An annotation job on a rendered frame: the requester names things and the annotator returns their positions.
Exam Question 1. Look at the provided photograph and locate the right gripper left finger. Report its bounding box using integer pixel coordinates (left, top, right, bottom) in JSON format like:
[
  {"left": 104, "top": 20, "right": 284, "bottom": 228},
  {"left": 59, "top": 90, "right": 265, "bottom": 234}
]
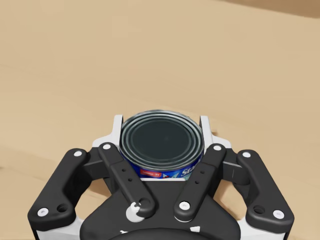
[{"left": 27, "top": 114, "right": 159, "bottom": 232}]

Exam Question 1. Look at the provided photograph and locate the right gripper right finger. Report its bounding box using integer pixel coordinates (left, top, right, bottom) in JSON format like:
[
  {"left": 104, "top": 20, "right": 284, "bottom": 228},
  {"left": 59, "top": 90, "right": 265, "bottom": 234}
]
[{"left": 173, "top": 115, "right": 296, "bottom": 229}]

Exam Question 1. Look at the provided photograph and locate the blue can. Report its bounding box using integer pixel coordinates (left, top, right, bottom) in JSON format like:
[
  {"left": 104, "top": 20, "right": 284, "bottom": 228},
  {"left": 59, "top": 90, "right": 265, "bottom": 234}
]
[{"left": 119, "top": 108, "right": 205, "bottom": 181}]

